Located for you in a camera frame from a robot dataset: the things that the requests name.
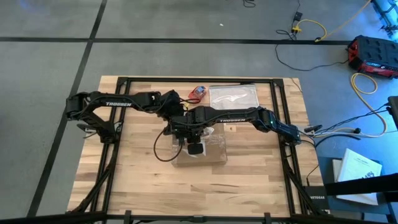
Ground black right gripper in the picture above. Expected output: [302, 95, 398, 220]
[164, 114, 214, 141]

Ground taped brown cardboard box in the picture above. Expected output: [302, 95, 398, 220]
[170, 123, 228, 168]

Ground small red blue package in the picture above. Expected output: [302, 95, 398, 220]
[188, 85, 208, 104]

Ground clear bubble wrap bag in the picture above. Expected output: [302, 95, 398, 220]
[208, 83, 260, 110]

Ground black clamp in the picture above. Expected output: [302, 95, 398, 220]
[303, 124, 323, 134]

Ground white booklet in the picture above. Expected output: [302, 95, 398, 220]
[331, 148, 383, 206]

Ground red black tool case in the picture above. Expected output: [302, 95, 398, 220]
[347, 34, 398, 79]

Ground black device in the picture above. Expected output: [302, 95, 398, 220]
[387, 95, 398, 130]

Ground light blue metal stand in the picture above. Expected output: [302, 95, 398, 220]
[371, 0, 398, 32]

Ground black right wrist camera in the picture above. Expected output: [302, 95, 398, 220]
[186, 141, 205, 156]

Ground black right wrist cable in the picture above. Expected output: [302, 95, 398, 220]
[153, 127, 185, 163]

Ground black floor cable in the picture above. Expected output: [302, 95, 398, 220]
[275, 29, 349, 72]

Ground yellow extension cable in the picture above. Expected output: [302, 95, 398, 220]
[291, 0, 373, 43]

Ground black network switch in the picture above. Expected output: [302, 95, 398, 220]
[306, 185, 330, 211]

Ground black cable bundle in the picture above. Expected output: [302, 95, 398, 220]
[310, 104, 392, 147]

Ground yellow coiled cable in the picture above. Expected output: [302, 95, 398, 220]
[350, 72, 389, 138]

